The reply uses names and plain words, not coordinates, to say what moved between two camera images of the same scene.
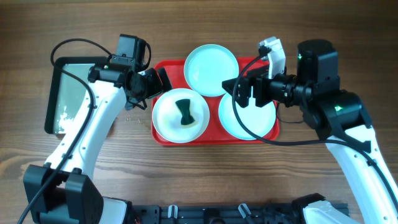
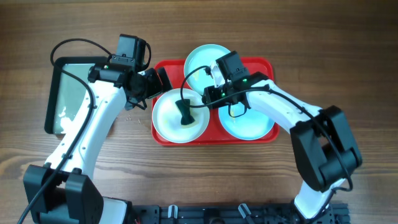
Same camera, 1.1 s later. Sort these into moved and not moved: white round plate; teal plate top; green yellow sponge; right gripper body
Moved: right gripper body
Not moved: green yellow sponge; white round plate; teal plate top
